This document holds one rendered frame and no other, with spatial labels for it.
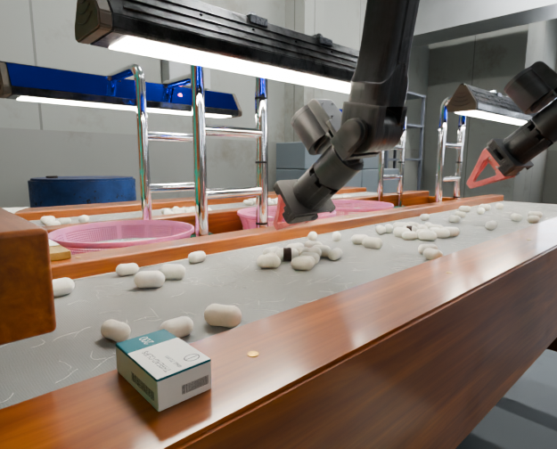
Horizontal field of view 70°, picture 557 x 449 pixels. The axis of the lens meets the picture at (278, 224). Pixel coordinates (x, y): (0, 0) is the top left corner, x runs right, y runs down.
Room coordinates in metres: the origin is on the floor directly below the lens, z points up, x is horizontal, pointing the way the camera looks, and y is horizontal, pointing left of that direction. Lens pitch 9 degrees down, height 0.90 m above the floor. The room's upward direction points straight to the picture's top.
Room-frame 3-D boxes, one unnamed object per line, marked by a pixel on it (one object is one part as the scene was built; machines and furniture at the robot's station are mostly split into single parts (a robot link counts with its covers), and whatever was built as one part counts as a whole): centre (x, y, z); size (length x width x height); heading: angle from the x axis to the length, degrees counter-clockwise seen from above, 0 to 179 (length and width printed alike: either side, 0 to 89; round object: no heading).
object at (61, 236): (0.77, 0.30, 0.72); 0.27 x 0.27 x 0.10
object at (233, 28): (0.68, -0.01, 1.08); 0.62 x 0.08 x 0.07; 133
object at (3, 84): (1.09, 0.37, 1.08); 0.62 x 0.08 x 0.07; 133
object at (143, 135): (1.04, 0.31, 0.90); 0.20 x 0.19 x 0.45; 133
